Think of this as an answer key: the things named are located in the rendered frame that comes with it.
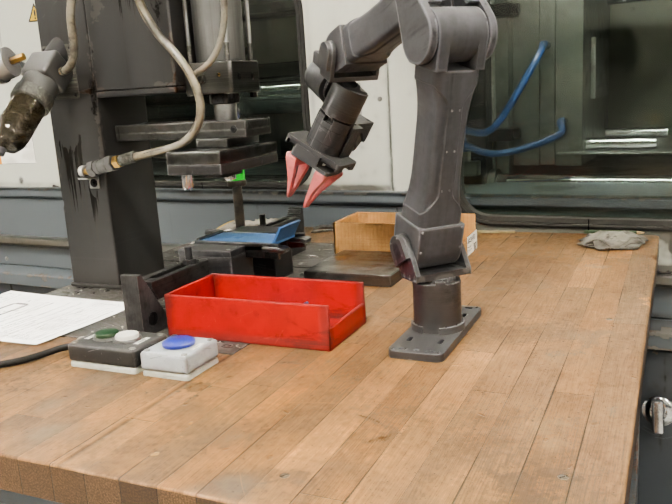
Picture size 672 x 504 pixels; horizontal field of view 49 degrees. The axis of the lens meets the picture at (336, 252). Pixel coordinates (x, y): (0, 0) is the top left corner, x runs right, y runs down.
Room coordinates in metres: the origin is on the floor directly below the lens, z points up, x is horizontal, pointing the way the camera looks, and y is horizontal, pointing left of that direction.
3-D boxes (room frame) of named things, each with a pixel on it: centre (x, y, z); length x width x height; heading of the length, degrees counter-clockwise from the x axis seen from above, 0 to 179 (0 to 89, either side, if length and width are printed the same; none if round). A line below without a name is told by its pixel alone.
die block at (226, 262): (1.24, 0.17, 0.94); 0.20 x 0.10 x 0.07; 155
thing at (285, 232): (1.21, 0.14, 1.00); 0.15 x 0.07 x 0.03; 65
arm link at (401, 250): (0.94, -0.12, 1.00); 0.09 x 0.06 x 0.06; 114
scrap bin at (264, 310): (0.99, 0.10, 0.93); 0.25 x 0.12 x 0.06; 65
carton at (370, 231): (1.42, -0.14, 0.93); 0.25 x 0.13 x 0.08; 65
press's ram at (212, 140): (1.26, 0.24, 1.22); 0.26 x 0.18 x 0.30; 65
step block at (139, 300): (1.02, 0.27, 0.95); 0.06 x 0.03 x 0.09; 155
